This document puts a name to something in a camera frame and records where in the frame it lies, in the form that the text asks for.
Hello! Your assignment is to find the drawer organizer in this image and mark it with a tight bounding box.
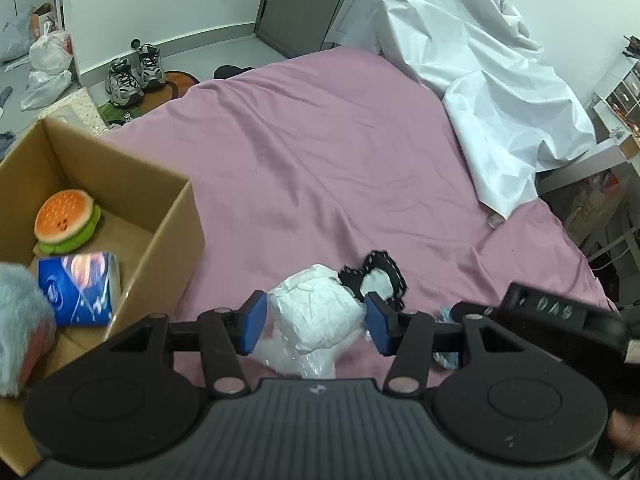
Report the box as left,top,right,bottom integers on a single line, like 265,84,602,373
592,52,640,128

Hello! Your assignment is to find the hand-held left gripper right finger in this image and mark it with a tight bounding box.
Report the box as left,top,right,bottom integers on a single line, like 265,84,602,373
364,292,501,395

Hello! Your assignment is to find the grey door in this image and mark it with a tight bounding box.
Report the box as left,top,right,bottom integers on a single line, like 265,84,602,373
254,0,371,58

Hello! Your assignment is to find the orange burger plush toy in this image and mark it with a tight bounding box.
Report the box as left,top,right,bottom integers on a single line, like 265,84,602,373
34,189,102,253

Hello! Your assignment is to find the black and white lace cloth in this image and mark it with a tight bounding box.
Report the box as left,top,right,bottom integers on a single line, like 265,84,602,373
339,250,408,311

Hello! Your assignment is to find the grey sneaker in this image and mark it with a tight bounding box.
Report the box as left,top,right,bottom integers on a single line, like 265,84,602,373
135,44,167,91
107,57,144,107

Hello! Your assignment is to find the white desk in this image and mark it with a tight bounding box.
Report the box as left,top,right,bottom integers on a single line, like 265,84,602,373
537,137,640,196

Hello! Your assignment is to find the grey fluffy plush toy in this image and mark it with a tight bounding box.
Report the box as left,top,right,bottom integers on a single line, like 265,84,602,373
0,262,57,398

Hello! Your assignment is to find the white packet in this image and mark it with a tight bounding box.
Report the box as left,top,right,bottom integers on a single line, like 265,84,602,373
267,264,367,353

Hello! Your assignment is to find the green floor mat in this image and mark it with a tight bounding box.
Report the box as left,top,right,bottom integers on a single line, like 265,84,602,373
97,95,168,127

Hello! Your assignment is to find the white cable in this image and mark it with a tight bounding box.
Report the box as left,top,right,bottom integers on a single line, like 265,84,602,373
590,225,640,273

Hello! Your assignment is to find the small blue-grey plush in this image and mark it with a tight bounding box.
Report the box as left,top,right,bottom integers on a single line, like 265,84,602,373
432,305,468,371

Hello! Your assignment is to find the grey plastic bag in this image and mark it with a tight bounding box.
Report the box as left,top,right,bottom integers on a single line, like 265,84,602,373
0,12,36,63

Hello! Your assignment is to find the white cover sheet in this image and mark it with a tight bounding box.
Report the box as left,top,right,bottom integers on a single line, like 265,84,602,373
325,0,598,221

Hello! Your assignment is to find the dotted paper box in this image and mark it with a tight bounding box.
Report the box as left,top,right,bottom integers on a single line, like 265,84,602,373
37,87,108,136

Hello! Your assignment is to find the black slipper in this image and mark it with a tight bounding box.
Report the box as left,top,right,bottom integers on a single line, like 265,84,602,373
214,65,256,80

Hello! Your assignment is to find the pink bed sheet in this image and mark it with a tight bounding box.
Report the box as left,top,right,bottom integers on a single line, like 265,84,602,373
97,46,618,386

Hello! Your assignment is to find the clear bag of white cotton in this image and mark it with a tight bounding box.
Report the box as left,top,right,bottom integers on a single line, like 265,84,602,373
252,332,361,380

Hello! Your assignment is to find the orange carton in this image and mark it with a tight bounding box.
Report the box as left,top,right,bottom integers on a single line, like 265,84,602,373
32,4,54,36

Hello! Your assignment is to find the person's right hand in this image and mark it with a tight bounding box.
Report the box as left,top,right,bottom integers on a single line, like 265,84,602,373
607,410,640,448

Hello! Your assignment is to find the white and red plastic bag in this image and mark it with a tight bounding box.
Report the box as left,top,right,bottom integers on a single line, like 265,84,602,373
29,30,74,74

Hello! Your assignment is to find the brown cardboard box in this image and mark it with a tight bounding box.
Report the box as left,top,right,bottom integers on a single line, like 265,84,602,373
0,116,206,476

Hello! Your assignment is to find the blue tissue pack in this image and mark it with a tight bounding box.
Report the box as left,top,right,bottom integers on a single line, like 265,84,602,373
37,252,123,328

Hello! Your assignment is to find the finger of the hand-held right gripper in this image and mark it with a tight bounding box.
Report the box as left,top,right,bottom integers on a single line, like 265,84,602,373
452,303,506,317

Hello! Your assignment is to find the brown door mat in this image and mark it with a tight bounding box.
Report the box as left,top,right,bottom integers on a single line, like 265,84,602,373
165,71,200,99

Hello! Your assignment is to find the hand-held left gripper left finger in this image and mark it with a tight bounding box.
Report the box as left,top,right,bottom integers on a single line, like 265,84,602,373
107,290,268,398

